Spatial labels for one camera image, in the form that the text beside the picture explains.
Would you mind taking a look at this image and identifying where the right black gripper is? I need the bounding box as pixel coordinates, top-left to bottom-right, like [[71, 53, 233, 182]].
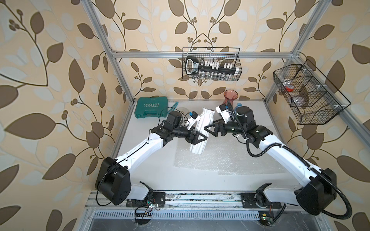
[[205, 116, 246, 137]]

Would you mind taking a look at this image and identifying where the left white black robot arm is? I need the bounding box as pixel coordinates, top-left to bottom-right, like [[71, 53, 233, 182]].
[[95, 120, 208, 206]]

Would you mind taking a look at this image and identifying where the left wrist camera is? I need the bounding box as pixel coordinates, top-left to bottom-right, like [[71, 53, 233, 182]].
[[167, 110, 200, 131]]

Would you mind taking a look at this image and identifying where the black socket bit holder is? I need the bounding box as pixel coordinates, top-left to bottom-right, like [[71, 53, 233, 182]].
[[184, 56, 242, 75]]

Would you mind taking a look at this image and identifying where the light blue ribbed vase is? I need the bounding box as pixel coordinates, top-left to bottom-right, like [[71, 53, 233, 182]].
[[234, 103, 242, 110]]

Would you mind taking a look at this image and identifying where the aluminium front rail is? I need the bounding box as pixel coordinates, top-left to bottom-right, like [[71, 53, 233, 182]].
[[83, 190, 324, 220]]

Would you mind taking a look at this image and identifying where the black wire basket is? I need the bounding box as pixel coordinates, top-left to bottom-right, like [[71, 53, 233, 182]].
[[182, 46, 242, 81], [273, 59, 351, 125]]

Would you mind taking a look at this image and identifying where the back black wire basket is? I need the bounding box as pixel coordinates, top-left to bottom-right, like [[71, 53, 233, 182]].
[[182, 46, 242, 81]]

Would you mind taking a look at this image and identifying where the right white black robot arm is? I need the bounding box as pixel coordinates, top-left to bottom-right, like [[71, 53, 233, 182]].
[[204, 106, 337, 215]]

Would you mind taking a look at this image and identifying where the bubble clear cylinder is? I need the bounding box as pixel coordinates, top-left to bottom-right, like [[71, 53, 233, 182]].
[[173, 138, 232, 174]]

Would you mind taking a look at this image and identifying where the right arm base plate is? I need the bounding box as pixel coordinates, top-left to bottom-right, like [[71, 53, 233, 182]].
[[240, 193, 282, 209]]

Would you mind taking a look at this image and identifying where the right black wire basket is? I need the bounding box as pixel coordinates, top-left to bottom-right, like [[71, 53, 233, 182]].
[[273, 59, 351, 125]]

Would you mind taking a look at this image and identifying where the red item in basket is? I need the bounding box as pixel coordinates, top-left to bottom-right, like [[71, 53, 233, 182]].
[[282, 80, 295, 92]]

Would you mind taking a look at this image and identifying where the clear bubble wrap sheet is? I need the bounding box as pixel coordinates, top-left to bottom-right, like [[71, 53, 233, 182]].
[[216, 135, 287, 175]]

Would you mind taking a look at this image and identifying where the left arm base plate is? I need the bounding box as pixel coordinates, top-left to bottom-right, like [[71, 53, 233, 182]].
[[126, 192, 166, 208]]

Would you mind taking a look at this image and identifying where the pink grey glass vase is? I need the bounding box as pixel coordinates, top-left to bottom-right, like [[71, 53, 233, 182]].
[[223, 90, 239, 107]]

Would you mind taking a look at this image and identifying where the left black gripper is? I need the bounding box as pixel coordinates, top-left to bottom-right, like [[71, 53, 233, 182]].
[[172, 125, 207, 145]]

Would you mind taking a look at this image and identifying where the green plastic tool case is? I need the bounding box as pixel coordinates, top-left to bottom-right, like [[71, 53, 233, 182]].
[[135, 96, 168, 119]]

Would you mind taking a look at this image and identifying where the silver compact disc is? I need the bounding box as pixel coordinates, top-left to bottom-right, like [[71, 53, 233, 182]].
[[177, 107, 189, 115]]

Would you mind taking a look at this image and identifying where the white ribbed vase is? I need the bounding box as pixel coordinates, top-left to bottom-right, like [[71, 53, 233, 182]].
[[190, 108, 215, 155]]

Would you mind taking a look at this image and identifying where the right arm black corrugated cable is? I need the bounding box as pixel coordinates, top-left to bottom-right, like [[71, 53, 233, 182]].
[[226, 100, 353, 226]]

